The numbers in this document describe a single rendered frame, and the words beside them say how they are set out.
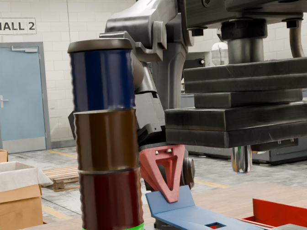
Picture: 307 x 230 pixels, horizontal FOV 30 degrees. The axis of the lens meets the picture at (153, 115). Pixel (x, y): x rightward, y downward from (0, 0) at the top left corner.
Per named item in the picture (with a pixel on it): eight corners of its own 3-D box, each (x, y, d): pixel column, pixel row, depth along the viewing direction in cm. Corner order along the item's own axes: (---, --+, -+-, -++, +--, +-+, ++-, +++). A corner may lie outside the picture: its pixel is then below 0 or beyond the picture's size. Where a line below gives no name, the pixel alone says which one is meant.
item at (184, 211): (187, 205, 80) (187, 184, 80) (264, 232, 67) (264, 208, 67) (145, 214, 77) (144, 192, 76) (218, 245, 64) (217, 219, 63)
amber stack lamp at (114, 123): (120, 159, 37) (117, 108, 37) (152, 164, 34) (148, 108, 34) (66, 167, 35) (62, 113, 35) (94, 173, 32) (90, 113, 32)
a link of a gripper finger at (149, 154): (160, 201, 74) (138, 135, 77) (136, 217, 79) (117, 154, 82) (202, 192, 77) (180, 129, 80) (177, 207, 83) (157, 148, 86)
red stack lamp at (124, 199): (124, 212, 37) (120, 162, 37) (156, 222, 34) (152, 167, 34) (71, 223, 35) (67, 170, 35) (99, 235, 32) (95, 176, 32)
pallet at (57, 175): (109, 169, 816) (108, 160, 815) (145, 177, 730) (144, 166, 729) (28, 182, 754) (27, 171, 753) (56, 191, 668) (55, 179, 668)
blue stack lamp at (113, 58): (116, 106, 37) (113, 54, 37) (148, 105, 34) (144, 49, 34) (62, 111, 35) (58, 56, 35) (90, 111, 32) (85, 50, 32)
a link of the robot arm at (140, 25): (155, 16, 80) (187, -23, 107) (94, 22, 82) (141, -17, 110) (166, 97, 85) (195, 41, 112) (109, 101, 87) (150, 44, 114)
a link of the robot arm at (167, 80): (181, 182, 97) (182, 7, 106) (143, 183, 99) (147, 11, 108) (188, 188, 103) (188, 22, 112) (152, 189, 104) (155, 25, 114)
